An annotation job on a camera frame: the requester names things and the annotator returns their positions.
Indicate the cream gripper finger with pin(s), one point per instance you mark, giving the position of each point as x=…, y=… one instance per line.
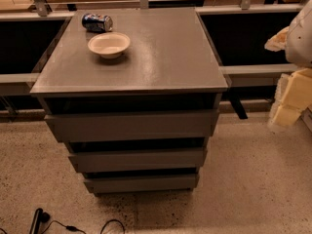
x=277, y=42
x=293, y=95

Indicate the grey top drawer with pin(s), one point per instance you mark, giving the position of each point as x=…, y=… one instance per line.
x=132, y=126

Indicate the grey drawer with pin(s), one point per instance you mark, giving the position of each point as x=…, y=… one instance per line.
x=132, y=126
x=138, y=160
x=141, y=183

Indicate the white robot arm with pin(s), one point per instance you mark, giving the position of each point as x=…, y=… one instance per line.
x=299, y=41

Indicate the grey middle drawer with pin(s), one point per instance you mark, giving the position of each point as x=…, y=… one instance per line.
x=138, y=160

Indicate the grey drawer cabinet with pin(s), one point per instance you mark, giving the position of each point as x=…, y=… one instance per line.
x=166, y=101

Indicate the grey bottom drawer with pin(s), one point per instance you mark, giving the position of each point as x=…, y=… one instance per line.
x=141, y=183

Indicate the blue soda can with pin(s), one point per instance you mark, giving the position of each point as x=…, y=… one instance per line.
x=97, y=23

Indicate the black angled bracket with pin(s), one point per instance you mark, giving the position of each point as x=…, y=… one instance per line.
x=237, y=105

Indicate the grey metal railing frame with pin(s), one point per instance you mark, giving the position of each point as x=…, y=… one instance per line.
x=253, y=70

